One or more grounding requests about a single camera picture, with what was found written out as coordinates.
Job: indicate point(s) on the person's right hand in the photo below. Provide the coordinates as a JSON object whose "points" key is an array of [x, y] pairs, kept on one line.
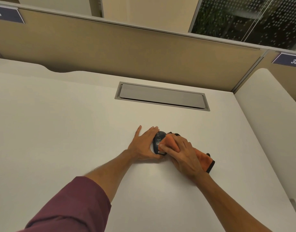
{"points": [[186, 161]]}

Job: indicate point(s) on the person's left hand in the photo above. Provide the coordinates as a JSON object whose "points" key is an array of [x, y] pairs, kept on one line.
{"points": [[140, 149]]}

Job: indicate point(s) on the person's right thumb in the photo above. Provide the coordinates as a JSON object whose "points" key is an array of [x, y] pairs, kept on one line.
{"points": [[168, 149]]}

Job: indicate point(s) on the person's left thumb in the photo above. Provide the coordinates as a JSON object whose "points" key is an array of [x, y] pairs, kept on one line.
{"points": [[159, 158]]}

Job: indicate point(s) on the person's left little finger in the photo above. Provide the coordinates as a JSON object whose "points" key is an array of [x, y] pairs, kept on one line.
{"points": [[139, 131]]}

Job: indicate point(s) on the dark blue computer mouse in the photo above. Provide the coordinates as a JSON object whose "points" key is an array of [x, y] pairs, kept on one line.
{"points": [[158, 141]]}

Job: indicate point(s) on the orange cleaning cloth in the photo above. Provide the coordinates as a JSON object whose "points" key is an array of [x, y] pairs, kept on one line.
{"points": [[204, 159]]}

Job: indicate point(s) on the person's left forearm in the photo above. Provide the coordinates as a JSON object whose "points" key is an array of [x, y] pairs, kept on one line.
{"points": [[109, 175]]}

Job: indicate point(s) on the person's right forearm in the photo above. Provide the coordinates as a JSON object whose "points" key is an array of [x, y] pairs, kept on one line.
{"points": [[225, 205]]}

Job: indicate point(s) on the long beige desk partition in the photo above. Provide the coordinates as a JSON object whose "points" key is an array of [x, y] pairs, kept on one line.
{"points": [[138, 51]]}

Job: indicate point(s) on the maroon shirt sleeve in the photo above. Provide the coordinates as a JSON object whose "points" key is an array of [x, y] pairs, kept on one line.
{"points": [[73, 207]]}

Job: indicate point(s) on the white rounded side divider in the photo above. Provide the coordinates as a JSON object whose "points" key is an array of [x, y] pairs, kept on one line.
{"points": [[271, 132]]}

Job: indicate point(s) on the short beige desk partition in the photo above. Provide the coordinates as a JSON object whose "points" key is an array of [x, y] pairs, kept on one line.
{"points": [[289, 82]]}

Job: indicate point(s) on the blue desk number sign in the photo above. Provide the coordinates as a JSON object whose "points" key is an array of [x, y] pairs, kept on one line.
{"points": [[7, 14], [289, 60]]}

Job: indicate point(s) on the dotted glass wall panel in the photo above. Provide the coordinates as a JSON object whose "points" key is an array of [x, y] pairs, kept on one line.
{"points": [[247, 19]]}

